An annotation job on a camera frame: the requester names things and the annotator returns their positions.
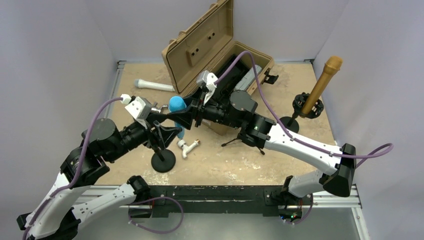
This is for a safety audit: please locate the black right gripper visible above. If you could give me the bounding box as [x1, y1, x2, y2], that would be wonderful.
[167, 85, 242, 130]

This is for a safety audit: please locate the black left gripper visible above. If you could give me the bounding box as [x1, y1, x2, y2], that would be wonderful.
[107, 110, 182, 161]

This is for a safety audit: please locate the blue microphone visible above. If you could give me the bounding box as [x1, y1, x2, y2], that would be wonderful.
[168, 95, 187, 139]

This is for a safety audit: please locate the black round-base clip stand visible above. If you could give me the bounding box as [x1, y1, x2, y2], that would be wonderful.
[151, 142, 176, 173]

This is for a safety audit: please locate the white mesh-head microphone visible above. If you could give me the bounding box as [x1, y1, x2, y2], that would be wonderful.
[134, 78, 175, 92]

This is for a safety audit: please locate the black tripod shock mount stand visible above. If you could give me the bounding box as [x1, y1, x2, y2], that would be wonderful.
[221, 132, 265, 155]

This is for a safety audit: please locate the black round-base shock mount stand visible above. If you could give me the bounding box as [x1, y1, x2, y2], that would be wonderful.
[279, 92, 324, 133]

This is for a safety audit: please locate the gold microphone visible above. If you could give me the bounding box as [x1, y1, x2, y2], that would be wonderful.
[301, 55, 343, 115]

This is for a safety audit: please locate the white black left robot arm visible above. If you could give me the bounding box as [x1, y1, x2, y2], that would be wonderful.
[17, 118, 181, 240]

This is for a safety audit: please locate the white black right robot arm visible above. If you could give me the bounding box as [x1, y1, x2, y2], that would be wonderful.
[166, 90, 357, 204]

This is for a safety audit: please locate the chrome angle valve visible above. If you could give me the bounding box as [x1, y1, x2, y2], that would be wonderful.
[151, 104, 169, 114]

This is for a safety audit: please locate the white plastic faucet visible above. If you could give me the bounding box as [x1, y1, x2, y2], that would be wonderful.
[176, 138, 201, 159]

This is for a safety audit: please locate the black tool tray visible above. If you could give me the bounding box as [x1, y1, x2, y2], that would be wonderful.
[212, 60, 250, 102]

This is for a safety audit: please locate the grey plastic bit box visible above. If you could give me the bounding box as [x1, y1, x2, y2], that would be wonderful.
[233, 68, 255, 91]

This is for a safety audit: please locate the tan plastic tool case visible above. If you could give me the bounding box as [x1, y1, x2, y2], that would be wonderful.
[160, 0, 280, 136]

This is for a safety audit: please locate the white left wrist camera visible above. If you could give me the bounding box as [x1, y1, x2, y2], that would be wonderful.
[120, 94, 153, 129]

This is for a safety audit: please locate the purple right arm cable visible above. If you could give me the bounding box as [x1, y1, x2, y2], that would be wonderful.
[214, 50, 395, 168]

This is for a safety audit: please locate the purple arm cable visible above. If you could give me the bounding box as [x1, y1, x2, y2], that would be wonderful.
[214, 50, 395, 168]
[22, 96, 125, 240]

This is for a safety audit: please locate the black mounting base plate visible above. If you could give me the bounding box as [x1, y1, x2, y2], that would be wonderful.
[128, 185, 312, 221]

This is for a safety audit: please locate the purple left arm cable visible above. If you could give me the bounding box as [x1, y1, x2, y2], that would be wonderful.
[22, 96, 125, 240]

